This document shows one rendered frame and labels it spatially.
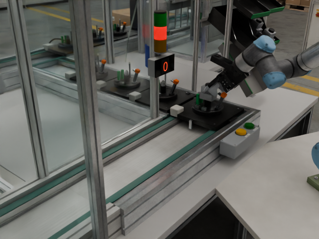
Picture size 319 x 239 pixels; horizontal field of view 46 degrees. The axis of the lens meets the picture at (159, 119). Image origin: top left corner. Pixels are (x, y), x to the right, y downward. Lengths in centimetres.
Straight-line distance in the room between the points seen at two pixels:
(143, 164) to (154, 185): 20
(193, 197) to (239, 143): 29
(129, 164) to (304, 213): 62
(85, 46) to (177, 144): 83
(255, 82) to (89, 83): 121
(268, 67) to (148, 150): 55
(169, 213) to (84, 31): 70
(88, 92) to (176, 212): 60
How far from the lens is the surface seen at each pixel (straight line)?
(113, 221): 113
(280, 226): 127
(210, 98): 164
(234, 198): 135
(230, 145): 146
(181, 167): 130
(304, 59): 147
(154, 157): 143
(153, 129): 157
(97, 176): 92
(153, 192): 121
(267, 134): 177
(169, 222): 123
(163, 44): 149
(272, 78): 142
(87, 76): 81
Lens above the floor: 167
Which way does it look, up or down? 26 degrees down
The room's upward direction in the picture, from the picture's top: straight up
